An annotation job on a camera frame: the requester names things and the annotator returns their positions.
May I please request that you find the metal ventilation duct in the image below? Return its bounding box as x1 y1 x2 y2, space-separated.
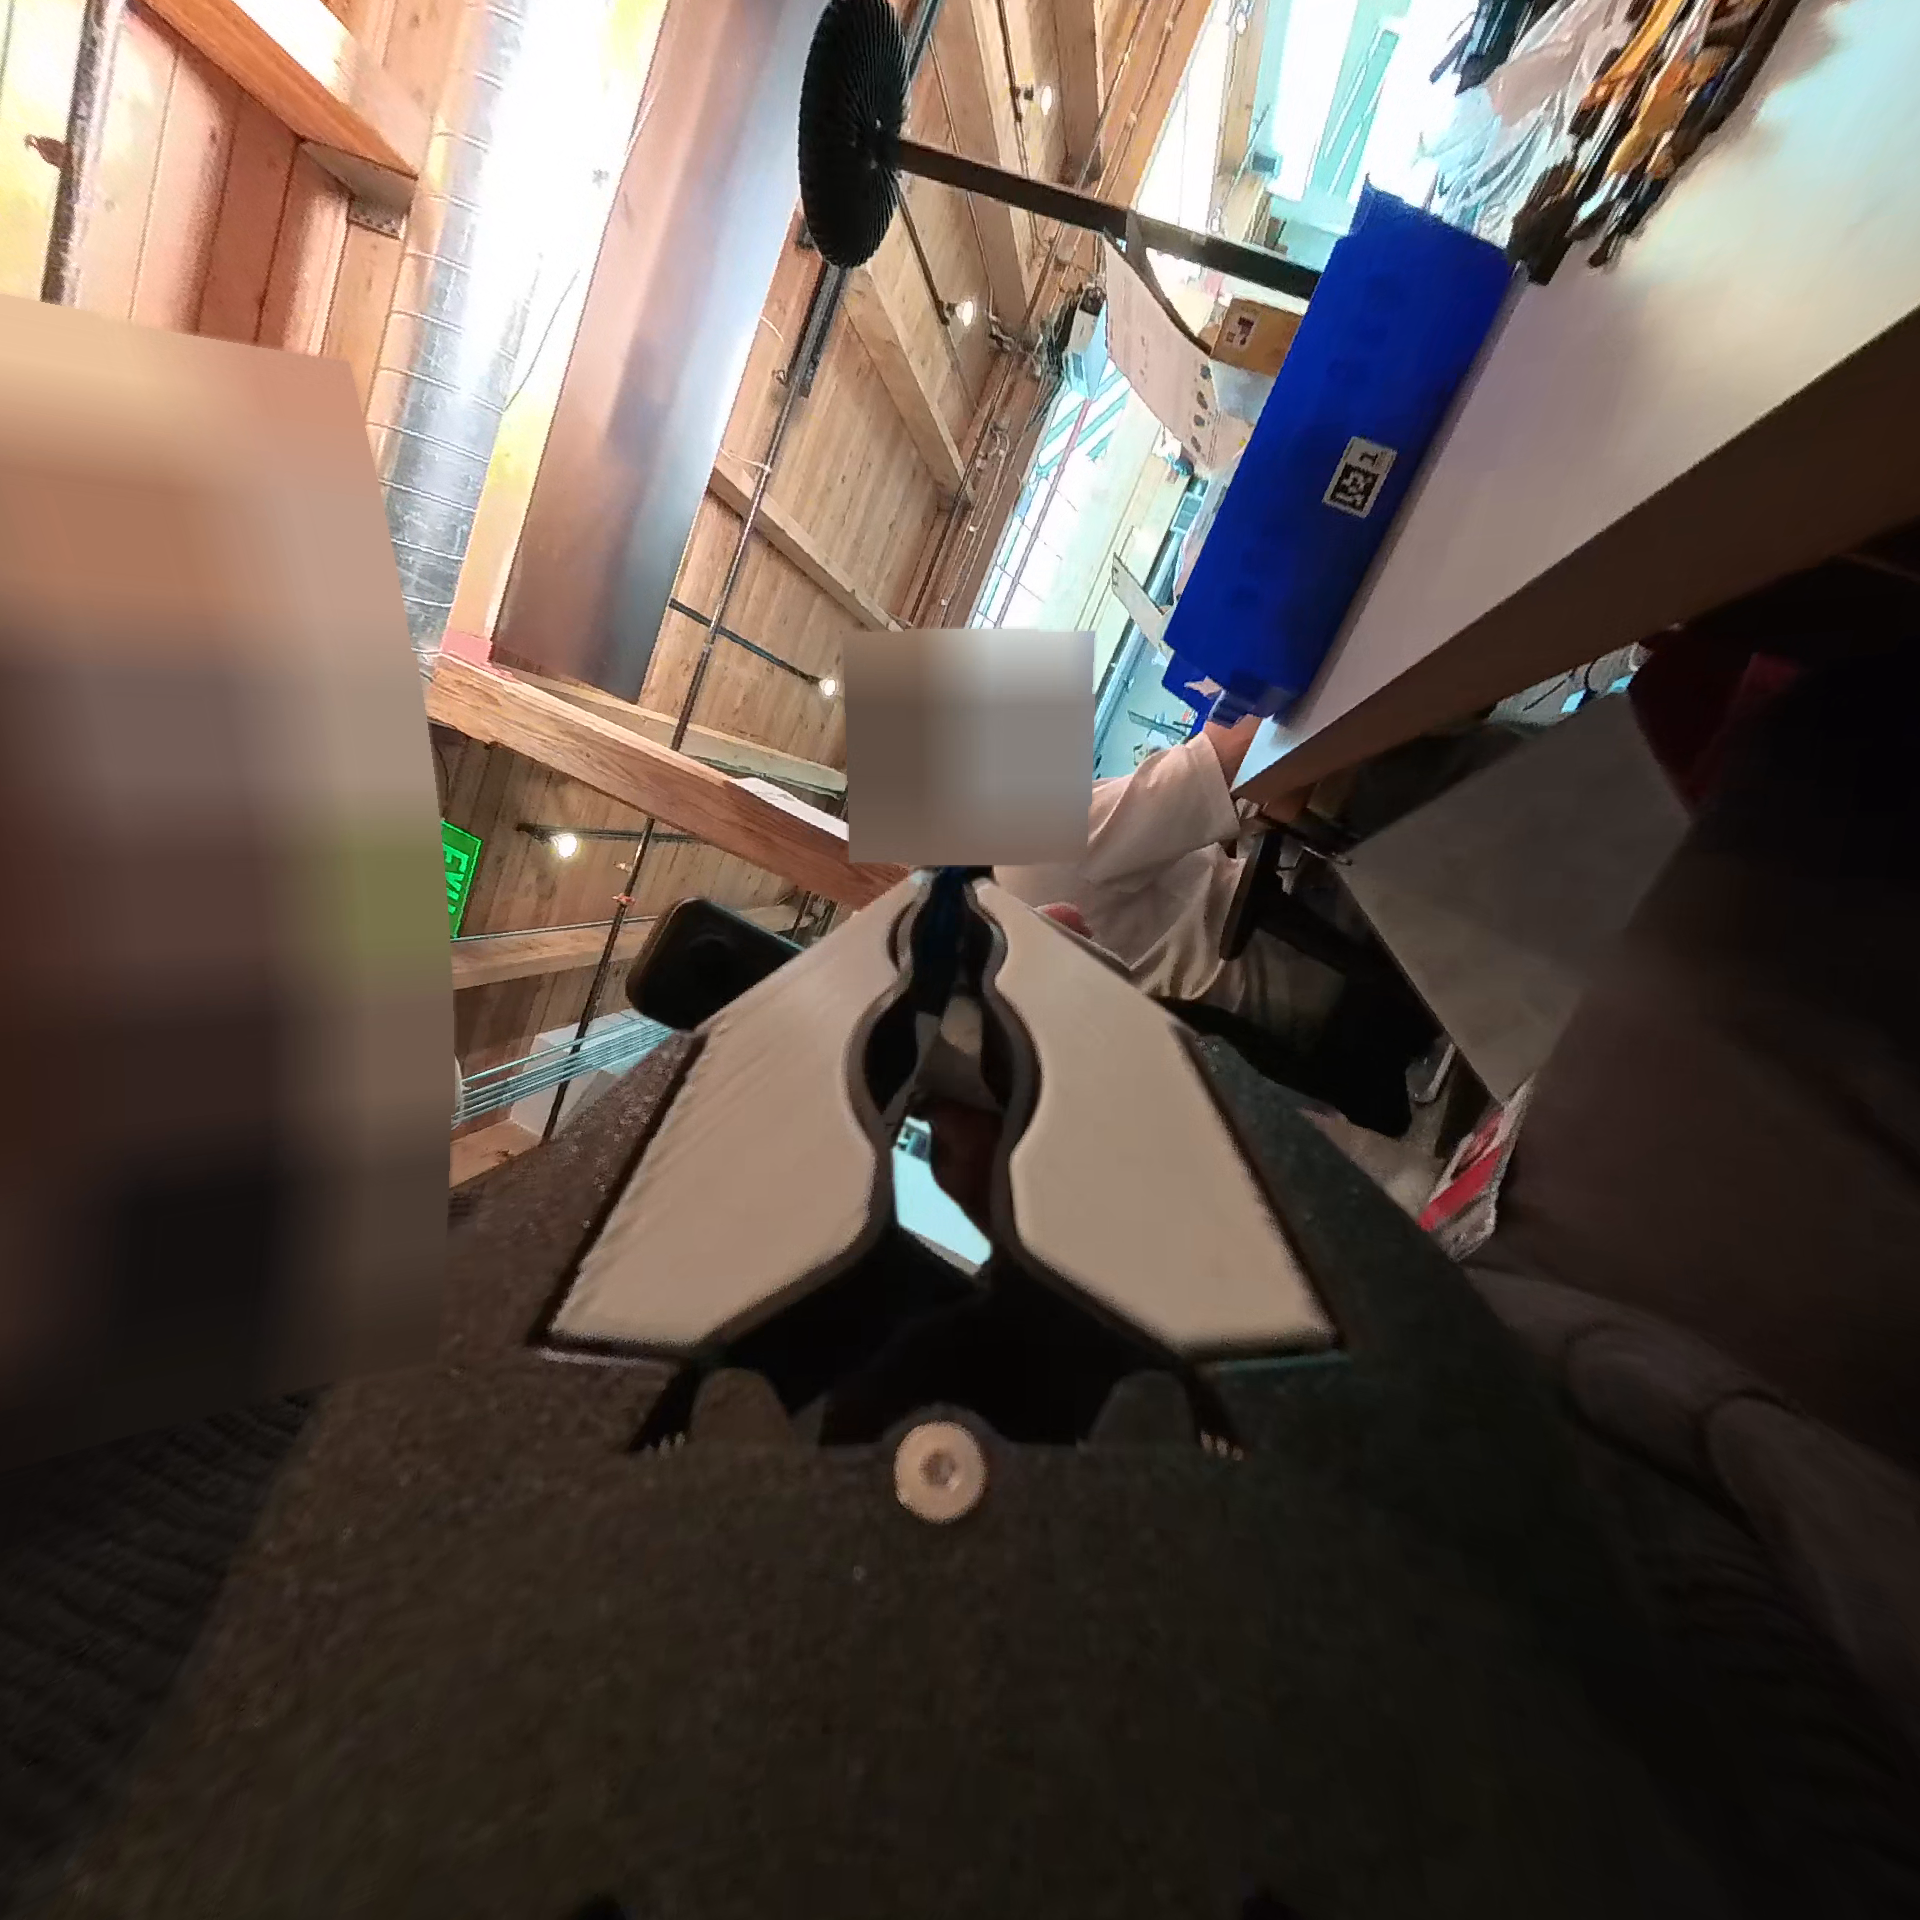
366 0 632 663

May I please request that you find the person's dark clothing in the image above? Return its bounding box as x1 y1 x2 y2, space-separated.
1440 592 1920 1773

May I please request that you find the blue storage box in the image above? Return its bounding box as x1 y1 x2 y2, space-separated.
1161 181 1518 731

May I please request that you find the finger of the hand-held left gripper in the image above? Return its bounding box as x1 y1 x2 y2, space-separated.
906 1005 1007 1120

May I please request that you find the red object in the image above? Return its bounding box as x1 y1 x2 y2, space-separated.
1421 1093 1519 1250

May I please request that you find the cardboard box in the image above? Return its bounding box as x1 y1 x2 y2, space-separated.
1200 292 1308 379

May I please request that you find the yellow toy crane model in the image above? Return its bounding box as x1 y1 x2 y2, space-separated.
1505 0 1801 289

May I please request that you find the black office chair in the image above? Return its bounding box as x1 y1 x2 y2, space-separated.
1222 825 1308 962

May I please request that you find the clear plastic bag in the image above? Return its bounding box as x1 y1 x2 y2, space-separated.
1415 0 1592 213

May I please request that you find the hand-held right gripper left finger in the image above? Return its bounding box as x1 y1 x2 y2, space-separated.
544 877 930 1356

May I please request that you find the black fan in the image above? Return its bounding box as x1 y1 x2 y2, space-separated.
798 0 1330 303

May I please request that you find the grey metal panel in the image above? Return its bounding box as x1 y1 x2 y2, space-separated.
1333 697 1698 1104

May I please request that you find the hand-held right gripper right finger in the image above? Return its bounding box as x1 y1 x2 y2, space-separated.
966 877 1340 1369

